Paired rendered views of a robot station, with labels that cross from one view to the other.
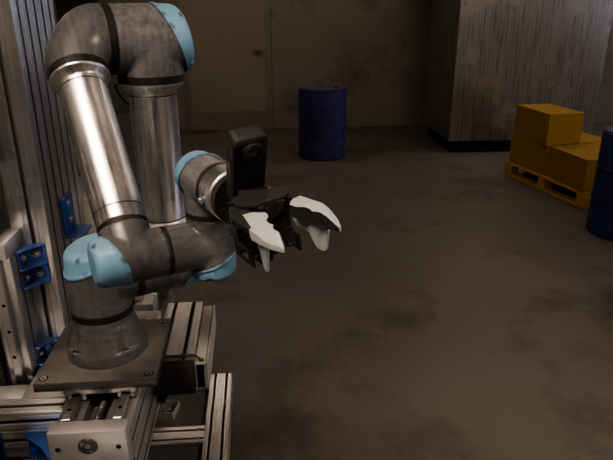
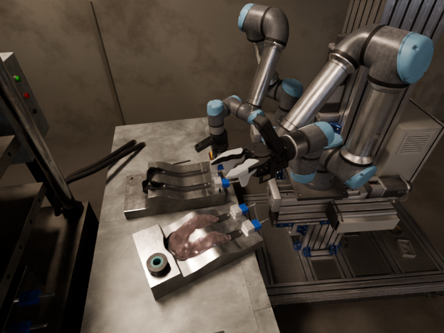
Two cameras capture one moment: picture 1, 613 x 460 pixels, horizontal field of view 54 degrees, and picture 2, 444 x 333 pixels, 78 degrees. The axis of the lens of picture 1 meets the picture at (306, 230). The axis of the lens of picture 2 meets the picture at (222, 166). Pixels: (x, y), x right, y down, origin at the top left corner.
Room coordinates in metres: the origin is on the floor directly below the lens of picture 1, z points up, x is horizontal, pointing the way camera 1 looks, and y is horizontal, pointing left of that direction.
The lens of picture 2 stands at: (0.61, -0.50, 1.89)
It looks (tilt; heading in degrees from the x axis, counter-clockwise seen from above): 41 degrees down; 90
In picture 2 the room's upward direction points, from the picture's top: straight up
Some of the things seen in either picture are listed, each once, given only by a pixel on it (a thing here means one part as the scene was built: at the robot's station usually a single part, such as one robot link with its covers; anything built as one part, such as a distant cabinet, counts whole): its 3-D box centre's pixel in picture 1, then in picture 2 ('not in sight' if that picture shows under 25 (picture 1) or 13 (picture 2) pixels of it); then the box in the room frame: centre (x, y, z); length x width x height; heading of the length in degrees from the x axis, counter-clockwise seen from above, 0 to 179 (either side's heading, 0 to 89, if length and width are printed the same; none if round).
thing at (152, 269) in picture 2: not in sight; (157, 263); (0.37, 0.04, 0.93); 0.08 x 0.08 x 0.04
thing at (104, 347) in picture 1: (105, 326); (317, 170); (1.03, 0.40, 1.09); 0.15 x 0.15 x 0.10
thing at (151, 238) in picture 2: not in sight; (199, 240); (0.51, 0.19, 0.85); 0.50 x 0.26 x 0.11; 28
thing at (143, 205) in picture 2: not in sight; (174, 184); (0.36, 0.53, 0.87); 0.50 x 0.26 x 0.14; 11
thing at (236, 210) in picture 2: not in sight; (244, 208); (0.72, 0.38, 0.85); 0.13 x 0.05 x 0.05; 28
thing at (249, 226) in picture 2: not in sight; (256, 224); (0.77, 0.28, 0.85); 0.13 x 0.05 x 0.05; 28
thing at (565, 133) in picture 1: (579, 150); not in sight; (5.43, -2.54, 0.35); 1.25 x 0.95 x 0.70; 6
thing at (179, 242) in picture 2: not in sight; (198, 233); (0.51, 0.20, 0.90); 0.26 x 0.18 x 0.08; 28
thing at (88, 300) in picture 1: (101, 271); (325, 150); (1.03, 0.39, 1.20); 0.13 x 0.12 x 0.14; 120
